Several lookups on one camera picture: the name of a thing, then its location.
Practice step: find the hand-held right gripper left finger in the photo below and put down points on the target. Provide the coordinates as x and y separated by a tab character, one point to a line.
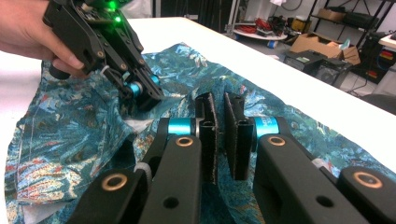
208	140

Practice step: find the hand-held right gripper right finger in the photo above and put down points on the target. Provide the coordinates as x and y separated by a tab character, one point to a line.
239	149

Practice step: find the teal floral patterned shirt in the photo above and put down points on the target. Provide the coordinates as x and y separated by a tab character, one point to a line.
77	124

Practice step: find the black box with green label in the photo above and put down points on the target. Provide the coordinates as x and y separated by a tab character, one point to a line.
303	60

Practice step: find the white round platform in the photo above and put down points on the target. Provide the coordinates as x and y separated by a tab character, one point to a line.
258	35

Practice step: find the small black box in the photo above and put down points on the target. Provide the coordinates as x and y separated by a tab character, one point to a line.
331	73

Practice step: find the open cardboard box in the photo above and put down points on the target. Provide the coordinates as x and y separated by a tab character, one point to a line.
314	45

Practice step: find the yellow container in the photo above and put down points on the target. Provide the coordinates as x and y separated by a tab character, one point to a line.
300	25

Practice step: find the black equipment case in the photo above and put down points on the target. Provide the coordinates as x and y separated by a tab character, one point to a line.
376	62

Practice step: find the flat cardboard box on shelf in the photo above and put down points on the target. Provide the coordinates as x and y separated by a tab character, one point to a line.
331	15

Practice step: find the black metal shelf rack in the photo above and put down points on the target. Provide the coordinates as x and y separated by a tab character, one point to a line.
369	28

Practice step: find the black bag on shelf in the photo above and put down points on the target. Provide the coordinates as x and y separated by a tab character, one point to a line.
361	20

